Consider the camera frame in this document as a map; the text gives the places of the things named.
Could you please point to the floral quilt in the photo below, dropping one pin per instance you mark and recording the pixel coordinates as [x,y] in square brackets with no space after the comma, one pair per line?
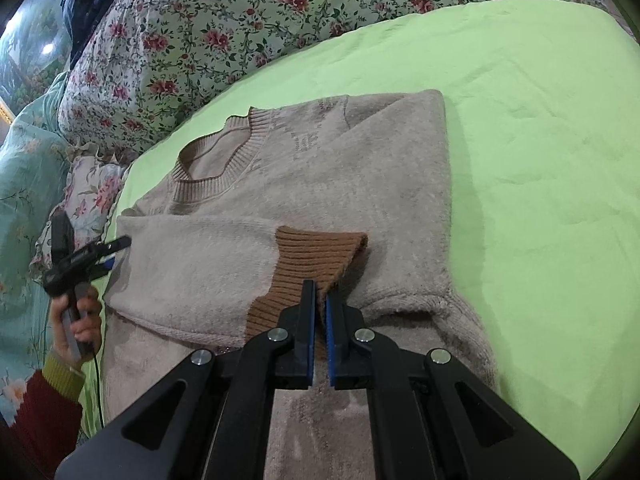
[260,25]

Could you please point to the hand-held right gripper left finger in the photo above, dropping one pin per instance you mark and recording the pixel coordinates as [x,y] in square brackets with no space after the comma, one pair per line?
[311,355]

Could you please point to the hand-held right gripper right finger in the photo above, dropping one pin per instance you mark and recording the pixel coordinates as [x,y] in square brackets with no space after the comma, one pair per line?
[330,355]

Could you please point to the landscape wall picture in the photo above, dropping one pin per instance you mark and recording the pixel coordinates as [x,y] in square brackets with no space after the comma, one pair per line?
[30,50]

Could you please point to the beige knit sweater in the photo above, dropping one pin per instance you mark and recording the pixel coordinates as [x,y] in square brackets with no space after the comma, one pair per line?
[310,200]

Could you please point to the person's left forearm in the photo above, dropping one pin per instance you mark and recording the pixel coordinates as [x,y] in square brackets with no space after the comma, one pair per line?
[47,410]

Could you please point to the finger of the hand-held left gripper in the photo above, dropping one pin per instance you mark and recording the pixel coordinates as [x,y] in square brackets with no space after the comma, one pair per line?
[107,249]

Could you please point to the person's left hand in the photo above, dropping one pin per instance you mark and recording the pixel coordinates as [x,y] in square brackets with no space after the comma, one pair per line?
[82,320]

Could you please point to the green bed sheet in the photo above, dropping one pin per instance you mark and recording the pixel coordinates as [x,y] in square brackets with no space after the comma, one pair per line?
[525,160]

